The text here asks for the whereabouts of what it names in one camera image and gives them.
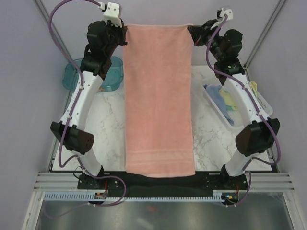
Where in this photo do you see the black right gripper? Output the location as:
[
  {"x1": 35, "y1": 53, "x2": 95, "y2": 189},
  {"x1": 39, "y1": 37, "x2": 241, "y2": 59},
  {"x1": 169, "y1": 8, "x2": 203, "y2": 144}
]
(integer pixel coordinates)
[{"x1": 189, "y1": 19, "x2": 225, "y2": 62}]

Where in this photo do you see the pink towel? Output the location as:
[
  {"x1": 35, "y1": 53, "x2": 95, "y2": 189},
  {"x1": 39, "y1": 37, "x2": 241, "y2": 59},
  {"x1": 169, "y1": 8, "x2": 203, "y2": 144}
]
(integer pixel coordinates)
[{"x1": 123, "y1": 24, "x2": 195, "y2": 178}]

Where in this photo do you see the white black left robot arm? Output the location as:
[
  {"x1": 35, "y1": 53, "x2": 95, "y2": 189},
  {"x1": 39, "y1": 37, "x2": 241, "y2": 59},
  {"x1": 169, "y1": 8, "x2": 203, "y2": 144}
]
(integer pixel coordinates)
[{"x1": 50, "y1": 19, "x2": 127, "y2": 189}]

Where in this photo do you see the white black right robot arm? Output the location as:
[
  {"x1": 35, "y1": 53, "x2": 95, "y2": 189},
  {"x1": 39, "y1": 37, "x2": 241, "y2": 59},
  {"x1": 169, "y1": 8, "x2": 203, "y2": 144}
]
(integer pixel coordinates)
[{"x1": 188, "y1": 20, "x2": 281, "y2": 189}]

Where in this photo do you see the teal transparent plastic bin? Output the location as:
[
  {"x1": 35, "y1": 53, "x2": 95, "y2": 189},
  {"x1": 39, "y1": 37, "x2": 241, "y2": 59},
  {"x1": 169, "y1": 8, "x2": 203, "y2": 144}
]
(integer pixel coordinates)
[{"x1": 62, "y1": 56, "x2": 124, "y2": 92}]

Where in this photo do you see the blue towel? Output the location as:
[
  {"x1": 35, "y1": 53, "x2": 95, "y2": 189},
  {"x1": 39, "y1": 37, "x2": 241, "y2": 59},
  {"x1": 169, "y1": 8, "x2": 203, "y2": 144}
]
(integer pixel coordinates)
[{"x1": 203, "y1": 84, "x2": 234, "y2": 126}]

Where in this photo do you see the yellow green towel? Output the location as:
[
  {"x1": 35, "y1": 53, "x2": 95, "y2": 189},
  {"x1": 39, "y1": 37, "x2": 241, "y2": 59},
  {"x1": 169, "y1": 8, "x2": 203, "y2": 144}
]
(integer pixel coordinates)
[{"x1": 219, "y1": 81, "x2": 258, "y2": 111}]

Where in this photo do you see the white perforated plastic basket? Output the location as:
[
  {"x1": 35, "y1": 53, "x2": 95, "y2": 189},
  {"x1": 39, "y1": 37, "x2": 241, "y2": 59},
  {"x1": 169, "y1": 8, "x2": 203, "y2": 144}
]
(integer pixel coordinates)
[{"x1": 202, "y1": 81, "x2": 273, "y2": 131}]

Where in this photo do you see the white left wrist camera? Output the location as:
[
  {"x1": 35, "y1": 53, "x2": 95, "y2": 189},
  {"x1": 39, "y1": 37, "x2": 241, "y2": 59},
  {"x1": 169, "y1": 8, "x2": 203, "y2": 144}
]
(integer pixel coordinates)
[{"x1": 98, "y1": 2, "x2": 122, "y2": 21}]

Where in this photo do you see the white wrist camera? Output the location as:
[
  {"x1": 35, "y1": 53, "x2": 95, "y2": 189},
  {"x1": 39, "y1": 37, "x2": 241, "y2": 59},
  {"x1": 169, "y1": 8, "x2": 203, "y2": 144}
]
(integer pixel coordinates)
[
  {"x1": 216, "y1": 7, "x2": 233, "y2": 21},
  {"x1": 98, "y1": 2, "x2": 122, "y2": 21}
]

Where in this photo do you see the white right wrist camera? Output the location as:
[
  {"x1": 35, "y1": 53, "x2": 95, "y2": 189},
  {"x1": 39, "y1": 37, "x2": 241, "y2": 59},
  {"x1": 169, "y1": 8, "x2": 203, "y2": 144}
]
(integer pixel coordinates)
[{"x1": 216, "y1": 7, "x2": 233, "y2": 21}]

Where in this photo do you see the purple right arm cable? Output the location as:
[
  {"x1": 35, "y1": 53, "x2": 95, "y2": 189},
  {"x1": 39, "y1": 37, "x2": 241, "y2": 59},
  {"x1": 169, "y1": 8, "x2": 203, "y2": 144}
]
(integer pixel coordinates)
[{"x1": 206, "y1": 14, "x2": 281, "y2": 208}]

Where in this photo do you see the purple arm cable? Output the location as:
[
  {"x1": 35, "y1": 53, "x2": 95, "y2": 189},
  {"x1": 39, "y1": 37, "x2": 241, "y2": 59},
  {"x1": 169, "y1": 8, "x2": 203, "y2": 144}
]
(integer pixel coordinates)
[
  {"x1": 206, "y1": 14, "x2": 281, "y2": 208},
  {"x1": 43, "y1": 0, "x2": 127, "y2": 219}
]

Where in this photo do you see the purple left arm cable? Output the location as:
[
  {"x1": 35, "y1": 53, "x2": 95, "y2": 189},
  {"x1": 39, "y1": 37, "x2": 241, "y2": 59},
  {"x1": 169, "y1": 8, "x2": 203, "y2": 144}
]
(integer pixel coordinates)
[{"x1": 43, "y1": 0, "x2": 127, "y2": 219}]

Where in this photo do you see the aluminium frame rail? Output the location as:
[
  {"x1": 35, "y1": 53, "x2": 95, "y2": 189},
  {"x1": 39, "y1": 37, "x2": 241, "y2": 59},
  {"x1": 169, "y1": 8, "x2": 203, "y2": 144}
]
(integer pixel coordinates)
[{"x1": 34, "y1": 171, "x2": 294, "y2": 192}]

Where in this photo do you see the white slotted cable duct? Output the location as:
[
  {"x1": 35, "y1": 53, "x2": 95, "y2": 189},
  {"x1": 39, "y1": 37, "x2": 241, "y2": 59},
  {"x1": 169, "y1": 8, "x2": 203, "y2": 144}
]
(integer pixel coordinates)
[{"x1": 43, "y1": 191, "x2": 230, "y2": 202}]

